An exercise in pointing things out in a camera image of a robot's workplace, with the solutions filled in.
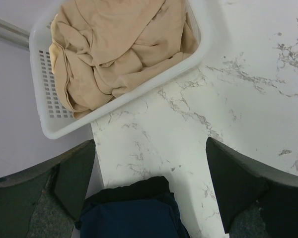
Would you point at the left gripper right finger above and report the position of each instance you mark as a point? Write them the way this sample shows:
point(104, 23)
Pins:
point(255, 200)

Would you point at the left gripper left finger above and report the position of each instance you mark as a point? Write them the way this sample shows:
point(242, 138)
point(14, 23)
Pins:
point(45, 200)

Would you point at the white plastic basket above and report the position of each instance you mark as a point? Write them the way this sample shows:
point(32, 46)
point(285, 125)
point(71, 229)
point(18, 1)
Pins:
point(56, 121)

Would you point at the folded navy t shirt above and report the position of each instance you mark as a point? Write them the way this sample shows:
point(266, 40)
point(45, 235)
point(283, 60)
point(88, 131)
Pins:
point(145, 209)

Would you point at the beige t shirt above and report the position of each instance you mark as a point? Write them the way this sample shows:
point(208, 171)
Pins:
point(102, 49)

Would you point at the aluminium rail frame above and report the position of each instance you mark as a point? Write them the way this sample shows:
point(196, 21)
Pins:
point(14, 35)

